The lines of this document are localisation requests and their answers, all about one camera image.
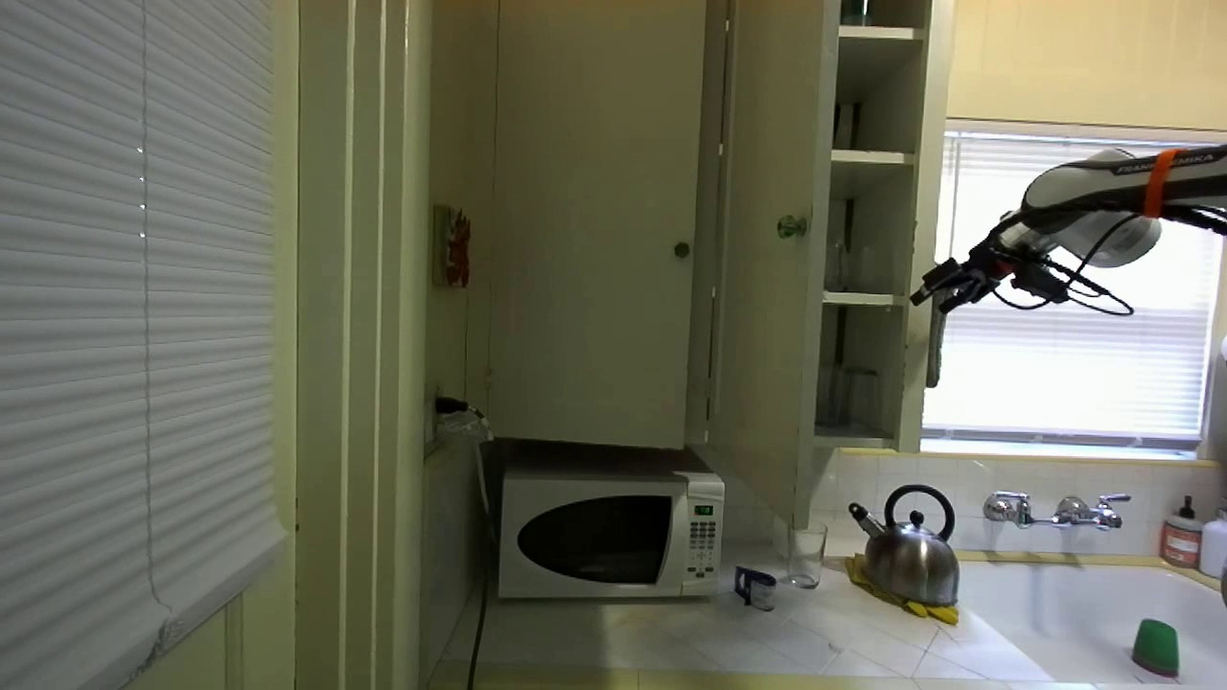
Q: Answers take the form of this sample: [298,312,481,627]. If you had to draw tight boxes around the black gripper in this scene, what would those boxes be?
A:
[911,224,1054,316]

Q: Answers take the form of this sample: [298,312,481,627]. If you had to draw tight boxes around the cream open shelf cabinet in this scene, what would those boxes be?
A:
[815,0,960,458]

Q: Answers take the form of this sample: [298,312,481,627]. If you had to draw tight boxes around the white blind behind sink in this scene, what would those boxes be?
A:
[919,121,1227,453]

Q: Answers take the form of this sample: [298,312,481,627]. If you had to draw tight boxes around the open cream cabinet door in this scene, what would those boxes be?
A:
[706,0,845,528]

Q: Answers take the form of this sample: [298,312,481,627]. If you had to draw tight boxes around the clear drinking glass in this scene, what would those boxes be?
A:
[789,521,827,595]

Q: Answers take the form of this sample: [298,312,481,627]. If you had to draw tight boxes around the red soap bottle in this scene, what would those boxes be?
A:
[1158,494,1207,577]

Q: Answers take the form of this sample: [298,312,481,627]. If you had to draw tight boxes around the small black clip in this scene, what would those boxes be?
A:
[733,563,781,613]

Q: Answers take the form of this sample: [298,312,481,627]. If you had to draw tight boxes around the white kitchen sink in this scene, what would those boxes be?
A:
[954,553,1227,690]

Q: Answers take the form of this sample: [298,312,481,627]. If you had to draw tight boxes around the closed cream cabinet door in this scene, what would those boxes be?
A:
[490,0,710,453]

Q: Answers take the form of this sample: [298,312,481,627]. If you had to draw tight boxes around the white plastic container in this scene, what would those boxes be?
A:
[1196,509,1227,582]

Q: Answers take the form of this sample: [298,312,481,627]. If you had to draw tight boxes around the green cup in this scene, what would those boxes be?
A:
[1129,618,1185,682]

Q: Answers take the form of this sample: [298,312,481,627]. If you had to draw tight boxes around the white microwave oven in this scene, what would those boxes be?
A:
[496,462,728,605]

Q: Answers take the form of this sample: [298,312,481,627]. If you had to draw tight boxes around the large white window blind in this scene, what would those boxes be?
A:
[0,0,291,690]

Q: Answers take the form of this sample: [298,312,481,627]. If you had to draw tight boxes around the orange strap on arm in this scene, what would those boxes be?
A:
[1139,145,1190,224]

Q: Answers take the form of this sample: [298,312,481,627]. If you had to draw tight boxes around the chrome wall faucet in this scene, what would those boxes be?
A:
[983,487,1135,537]

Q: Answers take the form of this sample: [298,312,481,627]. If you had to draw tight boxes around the steel kettle black handle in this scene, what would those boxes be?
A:
[845,478,962,611]

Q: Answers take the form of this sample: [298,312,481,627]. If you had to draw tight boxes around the black power cord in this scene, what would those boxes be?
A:
[429,395,498,690]

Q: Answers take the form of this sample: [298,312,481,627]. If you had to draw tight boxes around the cream door frame trim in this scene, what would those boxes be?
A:
[297,0,439,690]

